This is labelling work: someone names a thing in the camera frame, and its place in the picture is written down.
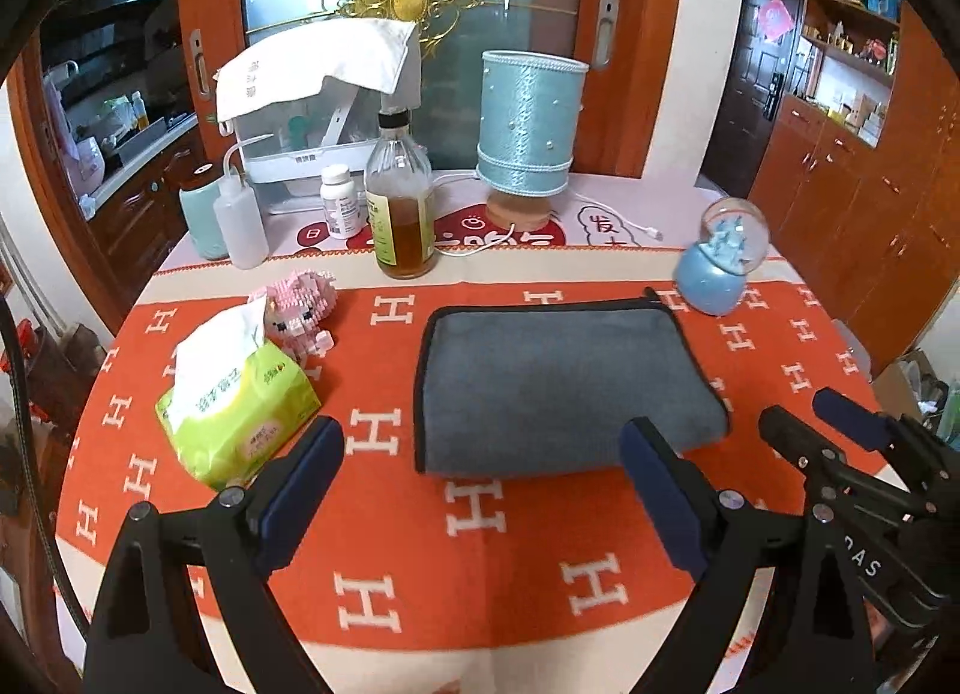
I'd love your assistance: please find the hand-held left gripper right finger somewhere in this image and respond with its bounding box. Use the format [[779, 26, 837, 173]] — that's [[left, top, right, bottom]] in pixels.
[[618, 415, 875, 694]]

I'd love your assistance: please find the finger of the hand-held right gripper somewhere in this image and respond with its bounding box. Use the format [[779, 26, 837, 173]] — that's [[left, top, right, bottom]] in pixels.
[[757, 404, 902, 516], [812, 386, 938, 471]]

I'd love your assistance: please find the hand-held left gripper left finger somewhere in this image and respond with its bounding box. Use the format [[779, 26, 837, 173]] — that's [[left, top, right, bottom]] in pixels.
[[82, 415, 347, 694]]

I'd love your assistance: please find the grey towel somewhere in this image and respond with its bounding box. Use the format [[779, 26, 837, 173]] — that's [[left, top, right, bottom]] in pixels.
[[412, 297, 732, 477]]

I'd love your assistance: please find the cardboard box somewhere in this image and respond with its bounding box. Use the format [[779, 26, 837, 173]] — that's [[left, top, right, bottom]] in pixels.
[[872, 349, 947, 426]]

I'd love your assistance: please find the green tissue pack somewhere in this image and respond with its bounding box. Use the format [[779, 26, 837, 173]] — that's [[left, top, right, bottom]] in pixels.
[[154, 299, 324, 492]]

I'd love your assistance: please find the orange patterned blanket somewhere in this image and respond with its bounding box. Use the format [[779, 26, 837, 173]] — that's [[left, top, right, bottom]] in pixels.
[[56, 244, 887, 694]]

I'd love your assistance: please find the blue snow globe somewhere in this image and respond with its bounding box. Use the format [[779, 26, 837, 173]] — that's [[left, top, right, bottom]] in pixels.
[[672, 196, 770, 319]]

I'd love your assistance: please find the pink block pig toy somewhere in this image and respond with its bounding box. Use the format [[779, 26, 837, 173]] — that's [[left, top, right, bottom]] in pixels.
[[253, 269, 341, 366]]

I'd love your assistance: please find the orange wooden shelf cabinet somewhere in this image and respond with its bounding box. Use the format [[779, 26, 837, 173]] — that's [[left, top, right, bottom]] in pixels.
[[748, 0, 960, 381]]

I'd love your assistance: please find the white squeeze bottle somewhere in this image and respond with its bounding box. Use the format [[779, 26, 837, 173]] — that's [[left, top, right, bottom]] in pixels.
[[212, 134, 272, 270]]

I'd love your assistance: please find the white printed table cover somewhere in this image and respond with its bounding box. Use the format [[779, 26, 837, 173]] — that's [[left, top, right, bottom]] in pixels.
[[163, 167, 788, 284]]

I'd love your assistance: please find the glass bottle with amber liquid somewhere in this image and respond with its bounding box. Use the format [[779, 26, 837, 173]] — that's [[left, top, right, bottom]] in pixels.
[[364, 106, 438, 282]]

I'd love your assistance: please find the teal cup with brown lid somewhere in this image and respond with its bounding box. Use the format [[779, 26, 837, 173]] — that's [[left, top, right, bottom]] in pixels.
[[178, 157, 236, 262]]

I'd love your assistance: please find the white pill bottle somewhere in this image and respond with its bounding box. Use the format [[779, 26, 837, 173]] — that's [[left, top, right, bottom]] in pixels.
[[319, 164, 369, 242]]

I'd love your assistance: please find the white plastic storage box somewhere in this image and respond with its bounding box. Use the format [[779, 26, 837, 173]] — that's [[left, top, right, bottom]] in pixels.
[[217, 74, 422, 216]]

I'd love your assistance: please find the dark wooden door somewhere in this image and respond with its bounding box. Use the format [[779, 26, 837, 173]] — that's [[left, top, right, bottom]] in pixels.
[[703, 0, 808, 179]]

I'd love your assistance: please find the light blue table lamp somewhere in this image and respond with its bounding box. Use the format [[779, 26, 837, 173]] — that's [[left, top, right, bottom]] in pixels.
[[475, 49, 592, 227]]

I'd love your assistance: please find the pink rice cooker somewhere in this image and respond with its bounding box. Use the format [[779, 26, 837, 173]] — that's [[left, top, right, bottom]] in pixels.
[[63, 134, 107, 197]]

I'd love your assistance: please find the red door decoration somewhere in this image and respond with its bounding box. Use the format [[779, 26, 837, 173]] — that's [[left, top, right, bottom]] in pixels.
[[757, 0, 797, 47]]

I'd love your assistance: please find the white cloth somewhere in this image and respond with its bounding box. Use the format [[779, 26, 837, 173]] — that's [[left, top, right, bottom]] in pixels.
[[213, 17, 422, 127]]

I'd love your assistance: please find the silver door handle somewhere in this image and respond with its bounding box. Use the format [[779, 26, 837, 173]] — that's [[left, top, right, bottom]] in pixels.
[[595, 0, 620, 71], [188, 29, 212, 99]]

